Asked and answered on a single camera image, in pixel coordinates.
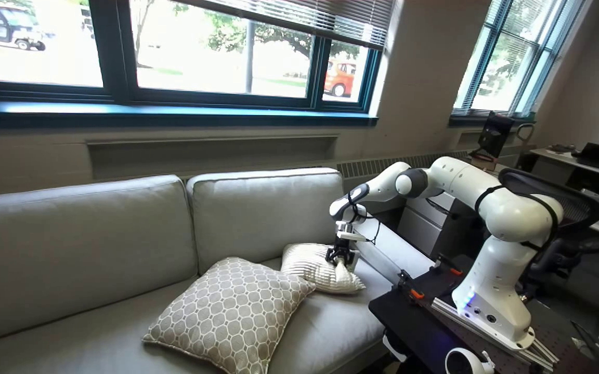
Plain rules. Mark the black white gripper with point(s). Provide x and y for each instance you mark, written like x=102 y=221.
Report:
x=344 y=248

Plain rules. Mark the small white pillow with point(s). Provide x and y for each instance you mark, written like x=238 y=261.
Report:
x=308 y=263

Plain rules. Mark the grey patterned pillow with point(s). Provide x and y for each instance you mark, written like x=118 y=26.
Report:
x=232 y=317

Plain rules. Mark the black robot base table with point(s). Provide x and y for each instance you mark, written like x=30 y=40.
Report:
x=418 y=336

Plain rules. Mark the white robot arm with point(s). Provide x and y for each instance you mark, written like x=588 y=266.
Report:
x=517 y=225

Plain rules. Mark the red black clamp near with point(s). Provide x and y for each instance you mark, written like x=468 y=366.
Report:
x=406 y=290

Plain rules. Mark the red black clamp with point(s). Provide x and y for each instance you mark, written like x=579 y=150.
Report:
x=447 y=266
x=406 y=290

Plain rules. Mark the grey drawer cabinet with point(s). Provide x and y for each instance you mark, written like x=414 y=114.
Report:
x=442 y=225

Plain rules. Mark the red black clamp far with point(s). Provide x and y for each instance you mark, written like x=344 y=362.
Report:
x=447 y=266

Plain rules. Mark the white VR controller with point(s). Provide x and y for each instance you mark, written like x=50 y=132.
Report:
x=462 y=360

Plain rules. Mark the black office chair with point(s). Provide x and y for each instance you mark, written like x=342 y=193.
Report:
x=560 y=252

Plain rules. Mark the window blinds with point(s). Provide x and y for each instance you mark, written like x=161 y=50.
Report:
x=355 y=22

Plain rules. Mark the side window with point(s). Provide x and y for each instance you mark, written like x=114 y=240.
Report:
x=518 y=47

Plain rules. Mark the grey sofa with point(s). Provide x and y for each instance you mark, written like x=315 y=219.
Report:
x=88 y=270

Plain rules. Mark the blue framed window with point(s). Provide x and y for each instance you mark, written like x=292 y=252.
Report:
x=173 y=64

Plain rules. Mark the wall radiator heater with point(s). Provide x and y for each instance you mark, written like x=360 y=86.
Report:
x=358 y=172

